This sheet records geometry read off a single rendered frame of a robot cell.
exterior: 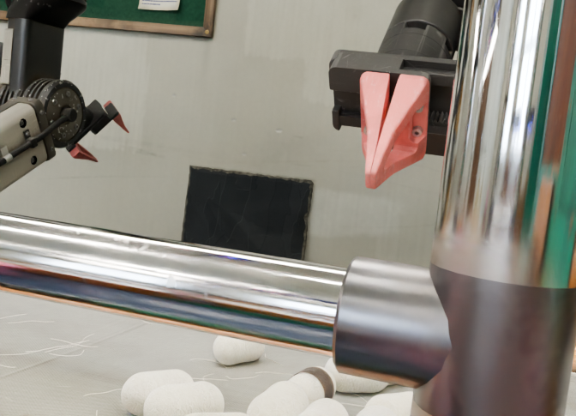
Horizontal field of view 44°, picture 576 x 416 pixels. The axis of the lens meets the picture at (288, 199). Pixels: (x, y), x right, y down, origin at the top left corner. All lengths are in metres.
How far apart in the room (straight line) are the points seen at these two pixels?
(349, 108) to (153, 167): 2.08
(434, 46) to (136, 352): 0.30
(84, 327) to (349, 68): 0.25
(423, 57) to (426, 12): 0.06
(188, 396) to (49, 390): 0.08
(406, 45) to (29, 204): 2.39
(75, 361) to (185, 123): 2.18
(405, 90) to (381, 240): 1.95
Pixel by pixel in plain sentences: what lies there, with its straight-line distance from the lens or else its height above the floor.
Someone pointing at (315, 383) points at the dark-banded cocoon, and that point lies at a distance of 0.34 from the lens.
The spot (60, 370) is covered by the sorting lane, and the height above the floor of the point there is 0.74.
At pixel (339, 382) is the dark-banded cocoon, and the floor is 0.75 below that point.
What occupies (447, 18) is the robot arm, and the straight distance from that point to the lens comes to 0.58.
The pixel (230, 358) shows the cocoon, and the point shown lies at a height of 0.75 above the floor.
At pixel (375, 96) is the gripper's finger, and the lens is 0.48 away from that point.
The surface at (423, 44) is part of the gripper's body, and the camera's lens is 0.54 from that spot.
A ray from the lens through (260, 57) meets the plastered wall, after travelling 2.49.
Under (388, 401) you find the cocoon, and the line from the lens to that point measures 0.33.
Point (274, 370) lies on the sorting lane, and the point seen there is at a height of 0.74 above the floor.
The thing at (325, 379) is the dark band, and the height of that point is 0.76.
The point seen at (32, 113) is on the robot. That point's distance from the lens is 1.10.
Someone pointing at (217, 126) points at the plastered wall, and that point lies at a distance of 2.51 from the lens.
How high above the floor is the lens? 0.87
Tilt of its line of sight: 5 degrees down
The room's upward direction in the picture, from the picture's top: 6 degrees clockwise
